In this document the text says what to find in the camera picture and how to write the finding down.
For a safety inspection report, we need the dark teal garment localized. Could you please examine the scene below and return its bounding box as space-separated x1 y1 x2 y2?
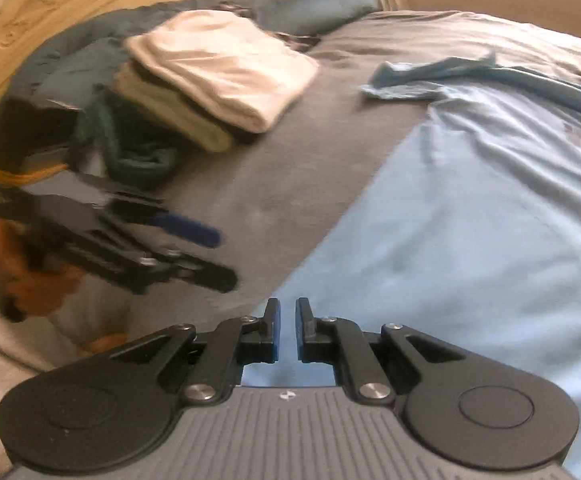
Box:
73 100 178 186

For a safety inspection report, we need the folded cream white shirt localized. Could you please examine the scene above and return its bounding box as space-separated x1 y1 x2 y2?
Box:
124 10 320 134

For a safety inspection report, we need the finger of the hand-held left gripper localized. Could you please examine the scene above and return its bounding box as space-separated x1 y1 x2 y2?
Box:
115 199 221 248
143 251 238 293

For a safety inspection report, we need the light blue printed t-shirt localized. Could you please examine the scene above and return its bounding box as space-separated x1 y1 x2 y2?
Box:
245 52 581 480

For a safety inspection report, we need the person's left hand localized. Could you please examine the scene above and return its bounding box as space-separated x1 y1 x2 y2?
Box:
0 220 86 317

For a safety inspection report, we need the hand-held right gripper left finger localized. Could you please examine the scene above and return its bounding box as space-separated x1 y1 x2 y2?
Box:
110 297 281 407

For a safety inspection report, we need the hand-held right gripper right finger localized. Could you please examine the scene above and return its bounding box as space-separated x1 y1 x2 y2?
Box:
295 297 466 405

